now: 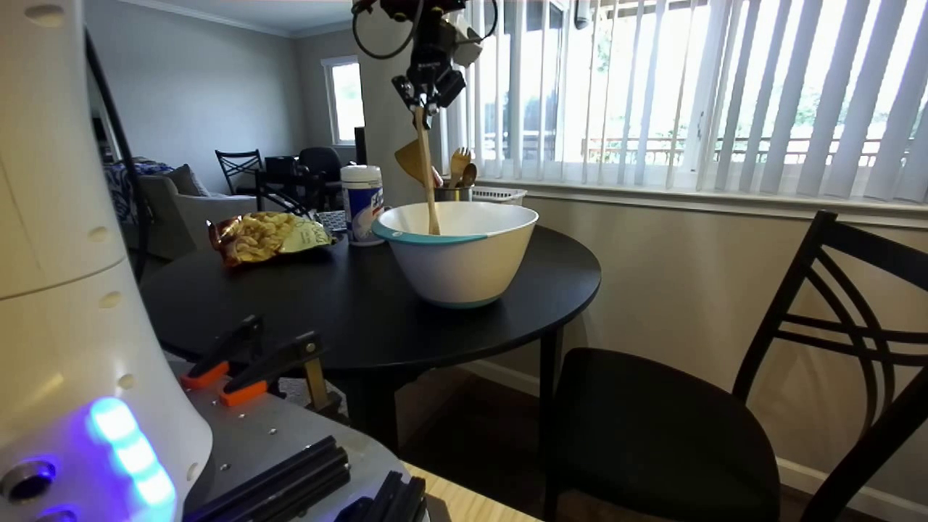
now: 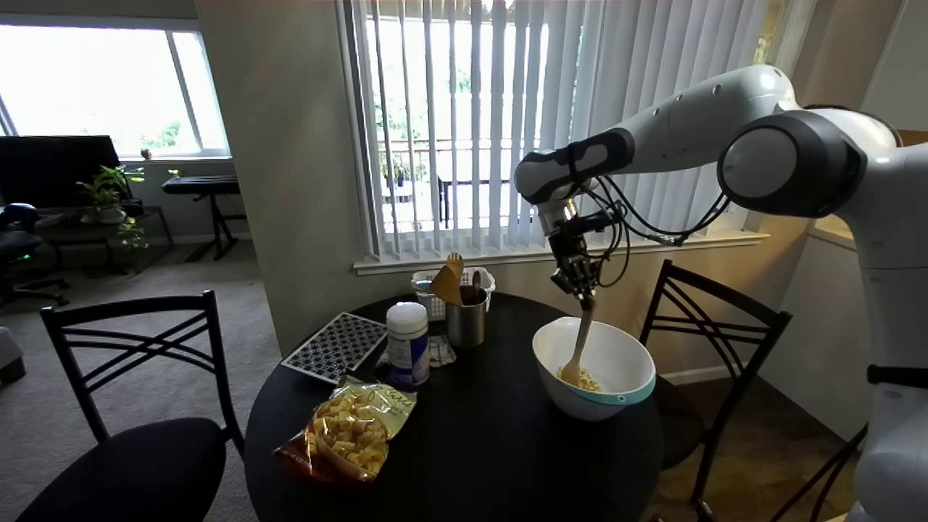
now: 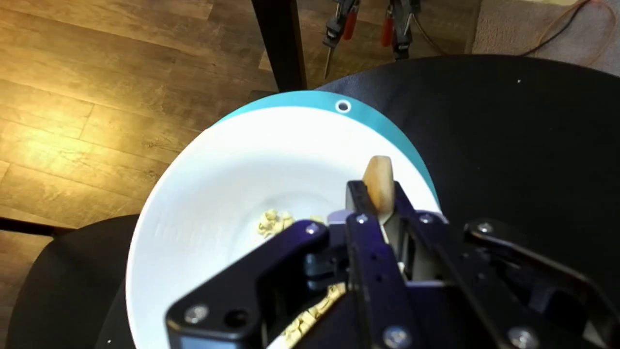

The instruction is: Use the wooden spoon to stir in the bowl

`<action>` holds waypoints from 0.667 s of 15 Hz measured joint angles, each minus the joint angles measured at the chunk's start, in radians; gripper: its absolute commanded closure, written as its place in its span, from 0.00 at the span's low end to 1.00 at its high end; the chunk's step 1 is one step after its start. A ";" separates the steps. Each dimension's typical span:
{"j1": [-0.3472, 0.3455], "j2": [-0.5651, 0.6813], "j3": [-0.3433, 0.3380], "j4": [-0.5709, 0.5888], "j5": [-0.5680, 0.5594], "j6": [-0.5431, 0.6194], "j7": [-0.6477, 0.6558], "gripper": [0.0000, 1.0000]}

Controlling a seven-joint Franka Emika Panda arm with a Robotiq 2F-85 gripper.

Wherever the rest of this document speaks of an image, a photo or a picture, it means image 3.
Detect black metal chair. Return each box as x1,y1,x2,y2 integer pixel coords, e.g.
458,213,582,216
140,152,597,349
0,214,142,349

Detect white bowl with teal outside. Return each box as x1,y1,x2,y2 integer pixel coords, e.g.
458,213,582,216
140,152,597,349
125,88,444,349

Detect orange handled clamp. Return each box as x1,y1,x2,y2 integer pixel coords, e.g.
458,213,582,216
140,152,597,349
322,0,365,50
380,0,415,50

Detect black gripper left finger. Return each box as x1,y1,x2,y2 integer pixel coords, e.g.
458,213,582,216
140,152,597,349
163,180,415,349

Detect black post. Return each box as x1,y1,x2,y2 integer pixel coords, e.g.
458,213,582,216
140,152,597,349
251,0,309,92

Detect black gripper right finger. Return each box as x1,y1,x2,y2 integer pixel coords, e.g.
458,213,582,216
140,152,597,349
386,182,620,349

